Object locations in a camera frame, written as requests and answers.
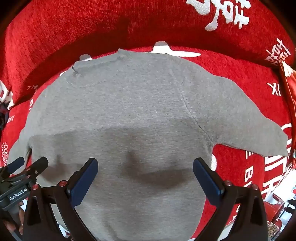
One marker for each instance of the grey sweater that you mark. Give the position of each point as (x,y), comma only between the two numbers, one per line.
(138,104)

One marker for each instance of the red shiny cloth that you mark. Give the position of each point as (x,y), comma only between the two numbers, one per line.
(288,83)

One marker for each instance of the red printed blanket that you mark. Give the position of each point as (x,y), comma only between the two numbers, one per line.
(242,76)

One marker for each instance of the person's left hand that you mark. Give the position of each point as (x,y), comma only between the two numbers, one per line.
(8,225)

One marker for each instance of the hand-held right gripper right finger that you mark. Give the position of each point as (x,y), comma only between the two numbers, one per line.
(208,184)

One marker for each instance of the red plastic stool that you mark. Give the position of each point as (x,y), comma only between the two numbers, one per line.
(272,205)

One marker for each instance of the dark patterned cloth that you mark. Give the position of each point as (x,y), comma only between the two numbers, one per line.
(2,118)

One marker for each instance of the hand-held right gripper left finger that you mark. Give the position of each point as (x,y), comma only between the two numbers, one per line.
(83,184)

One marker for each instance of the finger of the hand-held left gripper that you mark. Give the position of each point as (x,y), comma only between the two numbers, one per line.
(15,164)
(39,165)

